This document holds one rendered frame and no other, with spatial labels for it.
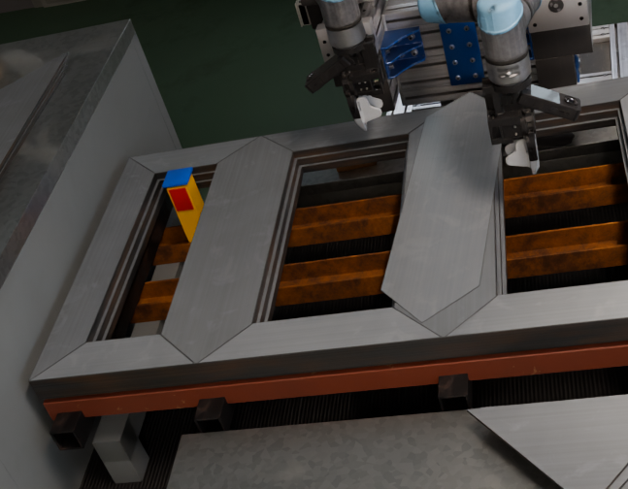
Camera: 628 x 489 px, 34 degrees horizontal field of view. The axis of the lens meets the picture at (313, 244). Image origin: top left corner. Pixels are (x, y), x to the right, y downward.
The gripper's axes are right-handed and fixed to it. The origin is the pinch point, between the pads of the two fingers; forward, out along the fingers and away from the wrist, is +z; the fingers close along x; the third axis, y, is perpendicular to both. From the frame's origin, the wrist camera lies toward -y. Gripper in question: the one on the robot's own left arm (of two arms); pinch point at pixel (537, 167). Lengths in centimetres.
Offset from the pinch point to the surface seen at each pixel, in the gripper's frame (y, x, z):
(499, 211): 8.3, 1.1, 8.2
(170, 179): 81, -21, 4
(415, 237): 23.8, 8.9, 5.9
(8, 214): 102, 8, -13
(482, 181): 11.1, -6.0, 5.9
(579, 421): -3, 51, 14
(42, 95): 110, -36, -15
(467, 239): 14.0, 11.5, 5.9
